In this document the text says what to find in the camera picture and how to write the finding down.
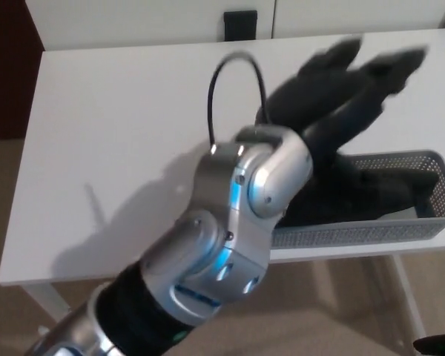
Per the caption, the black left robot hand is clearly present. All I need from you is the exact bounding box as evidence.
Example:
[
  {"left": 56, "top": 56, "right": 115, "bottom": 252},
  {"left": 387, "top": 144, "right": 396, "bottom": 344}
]
[{"left": 254, "top": 38, "right": 430, "bottom": 165}]

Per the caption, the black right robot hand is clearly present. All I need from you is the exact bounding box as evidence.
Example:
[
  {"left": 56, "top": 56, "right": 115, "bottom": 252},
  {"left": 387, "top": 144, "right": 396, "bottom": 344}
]
[{"left": 412, "top": 326, "right": 445, "bottom": 356}]

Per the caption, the black pencil case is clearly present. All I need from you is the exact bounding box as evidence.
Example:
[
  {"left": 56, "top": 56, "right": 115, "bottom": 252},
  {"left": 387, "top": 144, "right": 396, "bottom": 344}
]
[{"left": 278, "top": 152, "right": 441, "bottom": 227}]

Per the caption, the white table leg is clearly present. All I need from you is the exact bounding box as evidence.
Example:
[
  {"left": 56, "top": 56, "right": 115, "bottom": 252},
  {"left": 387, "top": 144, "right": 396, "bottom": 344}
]
[
  {"left": 24, "top": 282, "right": 72, "bottom": 335},
  {"left": 390, "top": 253, "right": 428, "bottom": 339}
]

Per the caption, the grey perforated plastic basket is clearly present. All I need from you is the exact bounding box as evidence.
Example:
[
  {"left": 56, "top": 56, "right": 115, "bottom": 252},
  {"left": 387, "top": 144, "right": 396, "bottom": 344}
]
[{"left": 269, "top": 149, "right": 445, "bottom": 250}]

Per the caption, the white cabinet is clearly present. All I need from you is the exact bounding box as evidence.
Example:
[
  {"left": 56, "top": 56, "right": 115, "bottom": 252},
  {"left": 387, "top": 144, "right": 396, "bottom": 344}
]
[{"left": 24, "top": 0, "right": 445, "bottom": 53}]

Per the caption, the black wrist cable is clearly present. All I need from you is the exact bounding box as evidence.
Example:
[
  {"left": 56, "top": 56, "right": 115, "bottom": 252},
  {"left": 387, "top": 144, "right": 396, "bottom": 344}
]
[{"left": 206, "top": 51, "right": 271, "bottom": 146}]

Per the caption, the black rectangular bracket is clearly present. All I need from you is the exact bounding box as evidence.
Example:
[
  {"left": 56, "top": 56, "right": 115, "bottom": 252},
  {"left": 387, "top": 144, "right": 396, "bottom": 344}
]
[{"left": 223, "top": 10, "right": 254, "bottom": 41}]

